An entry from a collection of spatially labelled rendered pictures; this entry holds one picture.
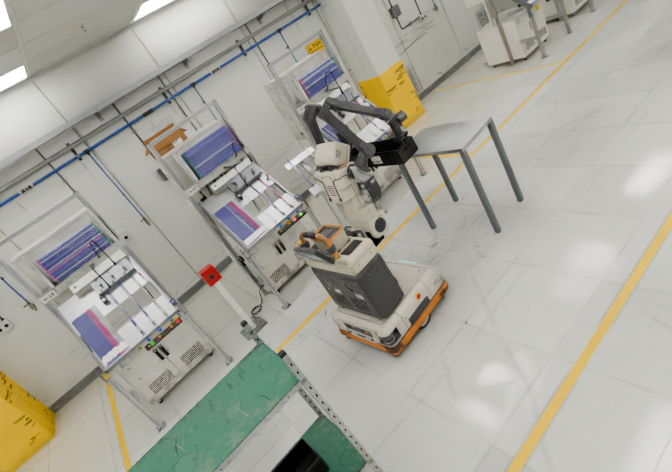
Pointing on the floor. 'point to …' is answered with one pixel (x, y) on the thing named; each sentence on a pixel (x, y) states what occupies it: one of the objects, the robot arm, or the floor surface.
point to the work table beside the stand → (433, 141)
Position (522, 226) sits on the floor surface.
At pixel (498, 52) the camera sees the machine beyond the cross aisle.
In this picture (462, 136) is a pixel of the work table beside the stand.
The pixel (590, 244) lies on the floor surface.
